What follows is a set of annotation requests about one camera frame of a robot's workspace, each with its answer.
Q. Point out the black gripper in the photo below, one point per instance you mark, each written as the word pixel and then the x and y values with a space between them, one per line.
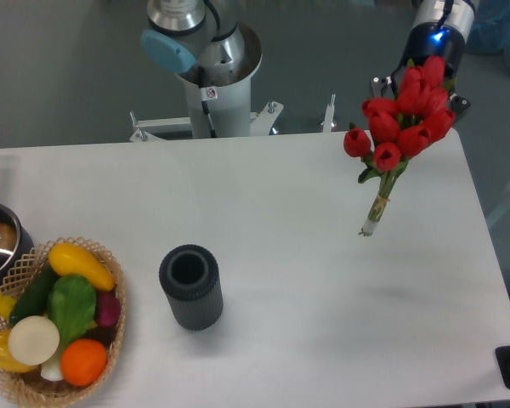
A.
pixel 440 28

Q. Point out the red tulip bouquet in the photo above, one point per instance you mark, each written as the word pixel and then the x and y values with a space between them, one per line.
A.
pixel 401 128

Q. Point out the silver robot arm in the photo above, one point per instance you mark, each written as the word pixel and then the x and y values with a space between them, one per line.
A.
pixel 215 56

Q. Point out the blue plastic bag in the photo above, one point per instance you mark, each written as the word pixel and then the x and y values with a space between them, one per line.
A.
pixel 490 33

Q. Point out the dark grey ribbed vase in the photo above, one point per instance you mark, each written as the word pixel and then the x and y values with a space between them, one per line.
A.
pixel 189 276

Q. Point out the purple red onion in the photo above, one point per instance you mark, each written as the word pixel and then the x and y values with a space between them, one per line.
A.
pixel 108 309

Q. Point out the yellow squash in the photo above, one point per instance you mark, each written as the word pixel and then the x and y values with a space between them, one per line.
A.
pixel 69 259

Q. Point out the green lettuce leaf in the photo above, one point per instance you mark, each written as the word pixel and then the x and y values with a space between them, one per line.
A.
pixel 71 307

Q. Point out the woven wicker basket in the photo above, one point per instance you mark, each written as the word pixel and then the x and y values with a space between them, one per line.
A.
pixel 29 389

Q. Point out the orange fruit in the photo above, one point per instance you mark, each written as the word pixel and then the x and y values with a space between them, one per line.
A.
pixel 83 362

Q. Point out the green cucumber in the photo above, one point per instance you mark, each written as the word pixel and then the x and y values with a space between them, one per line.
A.
pixel 34 299

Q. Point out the white round onion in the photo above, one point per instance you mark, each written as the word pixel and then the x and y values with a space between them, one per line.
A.
pixel 33 340

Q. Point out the yellow banana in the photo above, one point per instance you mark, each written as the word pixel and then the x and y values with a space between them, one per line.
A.
pixel 7 304

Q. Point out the yellow bell pepper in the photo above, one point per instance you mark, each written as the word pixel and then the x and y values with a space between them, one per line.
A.
pixel 7 361

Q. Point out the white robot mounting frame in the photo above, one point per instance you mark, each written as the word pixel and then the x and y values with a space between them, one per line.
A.
pixel 259 124

